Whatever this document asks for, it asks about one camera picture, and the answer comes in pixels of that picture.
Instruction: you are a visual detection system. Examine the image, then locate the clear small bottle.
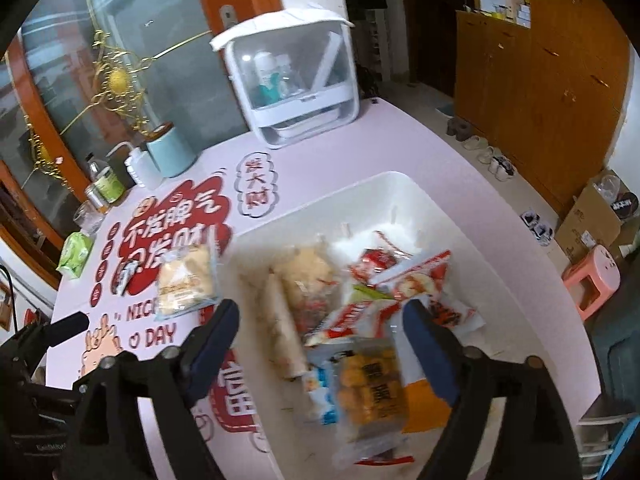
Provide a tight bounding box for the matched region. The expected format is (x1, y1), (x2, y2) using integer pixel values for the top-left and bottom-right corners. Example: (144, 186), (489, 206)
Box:
(277, 55), (306, 98)

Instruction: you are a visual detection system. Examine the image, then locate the silver tin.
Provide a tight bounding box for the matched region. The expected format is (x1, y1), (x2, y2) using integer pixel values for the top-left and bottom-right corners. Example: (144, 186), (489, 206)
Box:
(84, 185), (108, 213)

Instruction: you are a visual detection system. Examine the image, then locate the dark denim cloth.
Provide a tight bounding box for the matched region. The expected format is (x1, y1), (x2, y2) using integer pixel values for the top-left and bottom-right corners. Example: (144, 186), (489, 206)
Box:
(582, 285), (640, 411)

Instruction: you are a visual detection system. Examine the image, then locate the gold door ornament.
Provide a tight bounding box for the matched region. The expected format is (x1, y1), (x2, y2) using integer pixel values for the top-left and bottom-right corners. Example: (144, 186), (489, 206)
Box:
(25, 30), (216, 161)

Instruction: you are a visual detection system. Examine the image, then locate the blue plastic stool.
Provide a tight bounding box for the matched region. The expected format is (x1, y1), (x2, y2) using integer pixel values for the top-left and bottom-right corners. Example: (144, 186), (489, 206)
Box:
(595, 412), (640, 480)

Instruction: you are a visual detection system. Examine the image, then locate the white lidded storage box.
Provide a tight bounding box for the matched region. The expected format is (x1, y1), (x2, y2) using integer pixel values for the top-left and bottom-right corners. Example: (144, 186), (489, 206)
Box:
(209, 4), (361, 150)

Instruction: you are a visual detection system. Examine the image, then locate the clear glass cup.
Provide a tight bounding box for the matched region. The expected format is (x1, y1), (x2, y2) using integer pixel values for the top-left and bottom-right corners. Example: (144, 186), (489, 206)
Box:
(72, 202), (103, 236)

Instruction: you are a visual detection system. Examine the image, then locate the black capped glass bottle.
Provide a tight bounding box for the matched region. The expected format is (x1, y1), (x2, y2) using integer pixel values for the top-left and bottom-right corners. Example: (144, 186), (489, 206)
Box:
(86, 154), (111, 181)

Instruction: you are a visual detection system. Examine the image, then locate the orange framed glass door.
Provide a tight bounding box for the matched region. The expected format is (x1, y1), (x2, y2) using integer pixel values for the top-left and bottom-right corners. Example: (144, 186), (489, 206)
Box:
(0, 0), (281, 286)

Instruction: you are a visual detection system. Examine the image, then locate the black cable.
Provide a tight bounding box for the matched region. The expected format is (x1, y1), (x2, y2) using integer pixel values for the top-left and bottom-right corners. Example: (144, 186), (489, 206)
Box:
(0, 264), (17, 331)

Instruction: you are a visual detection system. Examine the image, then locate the yellow orange snack packet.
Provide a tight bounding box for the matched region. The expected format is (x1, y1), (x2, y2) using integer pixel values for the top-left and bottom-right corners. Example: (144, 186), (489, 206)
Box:
(332, 337), (416, 466)

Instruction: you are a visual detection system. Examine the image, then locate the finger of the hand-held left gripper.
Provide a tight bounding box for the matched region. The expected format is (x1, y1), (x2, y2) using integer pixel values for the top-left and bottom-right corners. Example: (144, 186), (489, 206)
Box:
(42, 311), (91, 348)

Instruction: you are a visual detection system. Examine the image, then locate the pink printed tablecloth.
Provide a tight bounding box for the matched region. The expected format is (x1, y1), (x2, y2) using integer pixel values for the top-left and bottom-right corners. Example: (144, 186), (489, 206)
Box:
(47, 97), (603, 480)

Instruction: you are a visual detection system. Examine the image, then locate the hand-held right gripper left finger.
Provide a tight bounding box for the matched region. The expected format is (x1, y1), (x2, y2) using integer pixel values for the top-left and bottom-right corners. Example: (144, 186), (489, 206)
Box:
(55, 299), (241, 480)

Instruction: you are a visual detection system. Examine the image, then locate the clear plastic bottle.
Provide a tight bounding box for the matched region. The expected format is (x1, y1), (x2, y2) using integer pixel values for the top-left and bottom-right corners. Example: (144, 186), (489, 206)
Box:
(595, 172), (623, 201)

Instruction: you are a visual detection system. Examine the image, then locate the black round lid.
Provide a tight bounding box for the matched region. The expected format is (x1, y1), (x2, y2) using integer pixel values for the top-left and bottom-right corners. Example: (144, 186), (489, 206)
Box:
(612, 191), (640, 221)

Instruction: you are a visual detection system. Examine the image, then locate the green label jar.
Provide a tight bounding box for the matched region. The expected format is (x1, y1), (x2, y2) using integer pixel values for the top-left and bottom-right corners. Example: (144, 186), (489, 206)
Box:
(102, 167), (128, 203)

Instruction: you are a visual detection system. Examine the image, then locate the white squeeze bottle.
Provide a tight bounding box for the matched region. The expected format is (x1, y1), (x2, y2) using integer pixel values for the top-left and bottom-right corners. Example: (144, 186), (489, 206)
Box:
(105, 142), (163, 190)

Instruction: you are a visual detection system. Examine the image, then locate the small black red packet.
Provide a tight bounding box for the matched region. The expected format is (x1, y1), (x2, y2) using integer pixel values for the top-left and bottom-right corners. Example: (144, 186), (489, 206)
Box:
(112, 262), (138, 296)

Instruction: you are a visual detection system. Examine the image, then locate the white black shoe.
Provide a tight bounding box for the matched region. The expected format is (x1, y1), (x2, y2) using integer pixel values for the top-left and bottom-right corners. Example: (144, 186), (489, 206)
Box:
(490, 156), (517, 181)

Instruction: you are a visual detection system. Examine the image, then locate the clear pale cracker packet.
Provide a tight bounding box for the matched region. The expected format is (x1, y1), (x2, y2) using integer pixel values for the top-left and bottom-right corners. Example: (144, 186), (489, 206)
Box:
(152, 242), (223, 321)

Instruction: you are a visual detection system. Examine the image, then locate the small blue white packet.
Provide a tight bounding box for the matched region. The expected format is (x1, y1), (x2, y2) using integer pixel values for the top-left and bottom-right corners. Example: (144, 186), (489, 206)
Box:
(302, 360), (341, 426)

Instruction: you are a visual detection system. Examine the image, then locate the green tissue packet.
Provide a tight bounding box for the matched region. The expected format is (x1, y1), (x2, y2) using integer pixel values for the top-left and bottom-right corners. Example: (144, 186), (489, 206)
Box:
(56, 232), (96, 278)

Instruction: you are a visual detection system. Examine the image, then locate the white plastic bin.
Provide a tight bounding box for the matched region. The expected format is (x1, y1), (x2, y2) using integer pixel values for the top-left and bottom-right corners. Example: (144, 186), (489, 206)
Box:
(220, 170), (506, 480)

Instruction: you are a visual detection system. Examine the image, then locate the cardboard box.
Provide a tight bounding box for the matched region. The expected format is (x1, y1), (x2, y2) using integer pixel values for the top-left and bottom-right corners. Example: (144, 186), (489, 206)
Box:
(555, 167), (640, 263)

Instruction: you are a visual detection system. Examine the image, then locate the white shoe rack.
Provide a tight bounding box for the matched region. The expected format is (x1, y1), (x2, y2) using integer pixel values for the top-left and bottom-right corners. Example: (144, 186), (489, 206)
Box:
(367, 7), (391, 73)

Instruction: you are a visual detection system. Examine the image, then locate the pink plastic stool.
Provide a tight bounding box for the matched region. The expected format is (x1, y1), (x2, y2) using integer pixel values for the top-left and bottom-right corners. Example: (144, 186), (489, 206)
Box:
(561, 245), (621, 321)

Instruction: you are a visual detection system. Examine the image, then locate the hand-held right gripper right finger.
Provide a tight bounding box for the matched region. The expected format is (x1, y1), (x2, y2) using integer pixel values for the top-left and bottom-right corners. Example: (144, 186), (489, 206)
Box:
(402, 299), (581, 480)

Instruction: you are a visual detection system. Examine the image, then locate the pile of mixed snack bags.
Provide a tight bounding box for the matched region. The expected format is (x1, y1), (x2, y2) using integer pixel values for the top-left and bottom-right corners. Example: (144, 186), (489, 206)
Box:
(260, 230), (486, 466)

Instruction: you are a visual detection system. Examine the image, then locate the light blue canister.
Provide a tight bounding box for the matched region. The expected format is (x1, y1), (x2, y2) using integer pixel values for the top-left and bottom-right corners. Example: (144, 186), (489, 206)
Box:
(145, 122), (198, 178)

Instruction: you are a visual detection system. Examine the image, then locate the teal white bottle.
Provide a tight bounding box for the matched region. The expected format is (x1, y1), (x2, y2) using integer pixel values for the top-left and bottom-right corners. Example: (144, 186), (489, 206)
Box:
(252, 52), (283, 106)

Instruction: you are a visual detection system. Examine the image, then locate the wooden cabinet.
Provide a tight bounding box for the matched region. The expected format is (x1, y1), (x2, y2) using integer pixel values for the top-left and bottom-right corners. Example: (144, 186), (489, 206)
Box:
(452, 0), (631, 216)

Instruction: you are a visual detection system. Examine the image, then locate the dark wooden door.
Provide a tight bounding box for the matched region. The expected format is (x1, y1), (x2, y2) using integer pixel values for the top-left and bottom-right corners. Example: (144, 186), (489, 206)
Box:
(400, 0), (458, 96)

